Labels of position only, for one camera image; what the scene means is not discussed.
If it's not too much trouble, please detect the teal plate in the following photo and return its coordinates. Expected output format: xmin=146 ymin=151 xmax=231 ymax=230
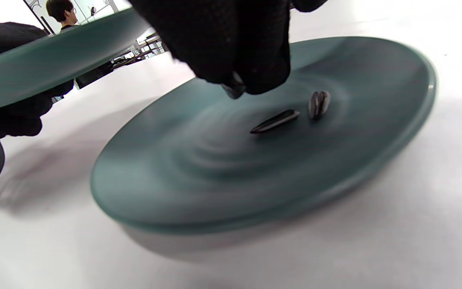
xmin=0 ymin=7 xmax=153 ymax=112
xmin=91 ymin=36 xmax=437 ymax=235

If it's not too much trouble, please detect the person's right hand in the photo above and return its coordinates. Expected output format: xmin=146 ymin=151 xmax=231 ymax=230
xmin=129 ymin=0 xmax=330 ymax=96

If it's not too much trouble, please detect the single striped sunflower seed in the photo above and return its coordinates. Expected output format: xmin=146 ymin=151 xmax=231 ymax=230
xmin=249 ymin=110 xmax=300 ymax=134
xmin=222 ymin=74 xmax=247 ymax=100
xmin=308 ymin=91 xmax=331 ymax=120

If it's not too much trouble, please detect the person's left hand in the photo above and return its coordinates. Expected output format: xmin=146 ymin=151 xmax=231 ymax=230
xmin=0 ymin=22 xmax=74 ymax=146

